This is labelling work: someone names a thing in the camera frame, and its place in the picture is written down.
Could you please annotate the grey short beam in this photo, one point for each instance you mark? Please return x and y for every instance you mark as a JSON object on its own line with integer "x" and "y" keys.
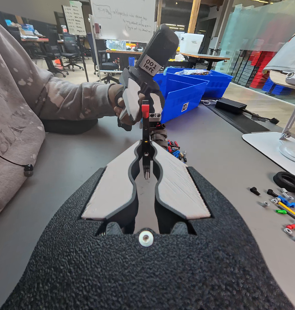
{"x": 156, "y": 116}

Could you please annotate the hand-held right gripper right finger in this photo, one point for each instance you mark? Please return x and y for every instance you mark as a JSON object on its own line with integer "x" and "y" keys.
{"x": 181, "y": 193}

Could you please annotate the grey desk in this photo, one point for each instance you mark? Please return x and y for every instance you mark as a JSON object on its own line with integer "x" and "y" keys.
{"x": 222, "y": 157}

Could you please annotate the blue plastic bin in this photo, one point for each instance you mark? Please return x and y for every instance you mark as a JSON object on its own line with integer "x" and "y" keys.
{"x": 183, "y": 96}
{"x": 217, "y": 84}

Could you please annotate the red connector piece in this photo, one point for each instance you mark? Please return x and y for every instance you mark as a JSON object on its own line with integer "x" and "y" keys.
{"x": 292, "y": 226}

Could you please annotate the small black rubber tyre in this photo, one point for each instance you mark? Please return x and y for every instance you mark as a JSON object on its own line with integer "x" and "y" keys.
{"x": 278, "y": 178}

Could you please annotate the wooden pillar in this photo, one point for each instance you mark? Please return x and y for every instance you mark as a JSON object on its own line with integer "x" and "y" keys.
{"x": 194, "y": 17}

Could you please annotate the red pin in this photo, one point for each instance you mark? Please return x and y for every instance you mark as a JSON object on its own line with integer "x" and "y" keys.
{"x": 145, "y": 110}

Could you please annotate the rack of storage bins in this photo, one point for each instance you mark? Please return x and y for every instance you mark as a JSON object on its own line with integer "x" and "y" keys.
{"x": 258, "y": 70}

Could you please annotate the yellow axle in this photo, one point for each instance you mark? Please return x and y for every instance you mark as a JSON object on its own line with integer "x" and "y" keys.
{"x": 287, "y": 208}

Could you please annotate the person's left hand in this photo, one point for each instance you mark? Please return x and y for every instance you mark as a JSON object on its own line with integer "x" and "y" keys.
{"x": 113, "y": 90}

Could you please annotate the frosted glass partition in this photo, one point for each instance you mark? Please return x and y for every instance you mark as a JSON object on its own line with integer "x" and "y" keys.
{"x": 246, "y": 29}

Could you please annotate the green pin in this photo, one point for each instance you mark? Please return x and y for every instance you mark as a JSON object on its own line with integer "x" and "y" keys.
{"x": 281, "y": 212}

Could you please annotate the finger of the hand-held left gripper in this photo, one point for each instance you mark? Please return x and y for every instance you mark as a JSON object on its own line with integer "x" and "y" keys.
{"x": 130, "y": 96}
{"x": 156, "y": 104}

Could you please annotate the blue connector piece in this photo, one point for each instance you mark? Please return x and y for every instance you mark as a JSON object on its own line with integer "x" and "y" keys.
{"x": 286, "y": 201}

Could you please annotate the pile of small connector pins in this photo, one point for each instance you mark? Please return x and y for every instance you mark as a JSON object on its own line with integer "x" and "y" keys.
{"x": 176, "y": 150}

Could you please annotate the black rectangular brick frame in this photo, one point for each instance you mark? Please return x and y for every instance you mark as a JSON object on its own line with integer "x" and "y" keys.
{"x": 145, "y": 135}

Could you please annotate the black power adapter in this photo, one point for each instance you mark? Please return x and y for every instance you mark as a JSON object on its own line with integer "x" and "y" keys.
{"x": 231, "y": 105}

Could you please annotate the person's grey hoodie torso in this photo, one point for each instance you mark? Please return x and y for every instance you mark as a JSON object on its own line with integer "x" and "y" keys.
{"x": 12, "y": 121}

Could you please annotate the wooden background table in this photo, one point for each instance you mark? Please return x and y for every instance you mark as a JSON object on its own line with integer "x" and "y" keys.
{"x": 205, "y": 57}

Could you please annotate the small whiteboard on stand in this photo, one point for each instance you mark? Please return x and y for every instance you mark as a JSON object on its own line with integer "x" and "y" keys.
{"x": 73, "y": 20}

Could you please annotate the black connector piece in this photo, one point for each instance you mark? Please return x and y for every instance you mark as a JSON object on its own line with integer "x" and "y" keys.
{"x": 255, "y": 191}
{"x": 272, "y": 193}

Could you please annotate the black office chair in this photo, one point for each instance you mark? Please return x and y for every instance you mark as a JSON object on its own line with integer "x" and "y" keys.
{"x": 70, "y": 48}
{"x": 108, "y": 65}
{"x": 53, "y": 50}

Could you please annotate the grey gear assembly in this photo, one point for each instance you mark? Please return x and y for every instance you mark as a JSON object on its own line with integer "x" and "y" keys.
{"x": 159, "y": 138}

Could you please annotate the white monitor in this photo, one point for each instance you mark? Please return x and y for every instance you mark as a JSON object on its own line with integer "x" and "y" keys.
{"x": 287, "y": 55}

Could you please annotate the large whiteboard on stand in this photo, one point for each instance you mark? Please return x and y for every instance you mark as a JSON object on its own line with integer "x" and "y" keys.
{"x": 123, "y": 19}

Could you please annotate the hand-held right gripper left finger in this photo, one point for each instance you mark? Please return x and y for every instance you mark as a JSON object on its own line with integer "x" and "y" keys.
{"x": 108, "y": 193}

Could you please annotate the person's left forearm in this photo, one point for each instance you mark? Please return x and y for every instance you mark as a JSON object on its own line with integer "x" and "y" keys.
{"x": 77, "y": 101}

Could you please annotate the white plastic container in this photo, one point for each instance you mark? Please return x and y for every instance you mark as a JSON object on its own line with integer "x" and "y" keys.
{"x": 192, "y": 43}

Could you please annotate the clear bag of parts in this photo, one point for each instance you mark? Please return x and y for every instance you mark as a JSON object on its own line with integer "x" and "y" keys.
{"x": 193, "y": 72}

